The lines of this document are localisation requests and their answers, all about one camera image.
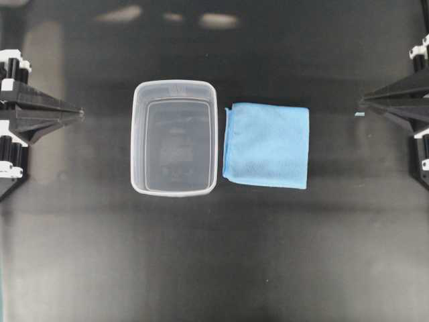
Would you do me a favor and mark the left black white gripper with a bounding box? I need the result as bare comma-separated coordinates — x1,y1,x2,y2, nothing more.
1,49,84,200

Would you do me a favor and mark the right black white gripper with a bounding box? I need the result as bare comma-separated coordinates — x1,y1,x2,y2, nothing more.
360,34,428,186

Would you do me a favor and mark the clear plastic container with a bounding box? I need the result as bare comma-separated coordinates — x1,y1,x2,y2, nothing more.
130,80,219,197

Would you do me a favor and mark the blue folded towel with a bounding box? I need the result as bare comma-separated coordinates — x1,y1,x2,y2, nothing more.
223,103,310,190

